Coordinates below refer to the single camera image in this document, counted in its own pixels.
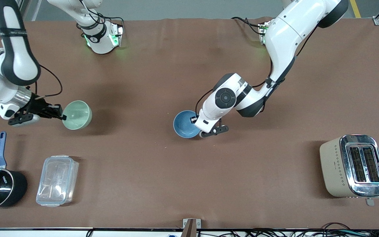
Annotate blue bowl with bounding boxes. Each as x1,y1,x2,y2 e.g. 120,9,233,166
173,110,204,139

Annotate green bowl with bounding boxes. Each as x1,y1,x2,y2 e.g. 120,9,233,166
62,100,93,130

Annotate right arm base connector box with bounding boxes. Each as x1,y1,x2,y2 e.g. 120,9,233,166
110,24,124,47

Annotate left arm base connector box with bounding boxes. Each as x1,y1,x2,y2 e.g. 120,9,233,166
258,21,272,45

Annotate brown table mat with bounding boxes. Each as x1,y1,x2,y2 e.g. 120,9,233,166
0,18,379,229

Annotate clear plastic food container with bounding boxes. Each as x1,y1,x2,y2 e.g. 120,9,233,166
36,155,79,207

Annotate beige chrome toaster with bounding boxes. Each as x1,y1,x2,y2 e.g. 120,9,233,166
319,134,379,207

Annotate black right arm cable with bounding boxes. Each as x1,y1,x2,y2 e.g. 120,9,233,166
27,64,63,101

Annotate black pot blue handle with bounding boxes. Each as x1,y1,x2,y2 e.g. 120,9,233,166
0,132,28,210

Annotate metal table bracket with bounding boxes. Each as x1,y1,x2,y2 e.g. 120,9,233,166
182,218,202,237

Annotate black right base cable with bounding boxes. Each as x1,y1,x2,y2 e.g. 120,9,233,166
96,13,125,28

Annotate black base cable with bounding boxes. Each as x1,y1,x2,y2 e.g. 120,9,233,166
231,16,263,36
96,13,125,28

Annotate black left base cable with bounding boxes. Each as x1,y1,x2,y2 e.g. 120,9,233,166
231,16,263,36

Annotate black cable bundle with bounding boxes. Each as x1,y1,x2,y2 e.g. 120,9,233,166
196,222,379,237

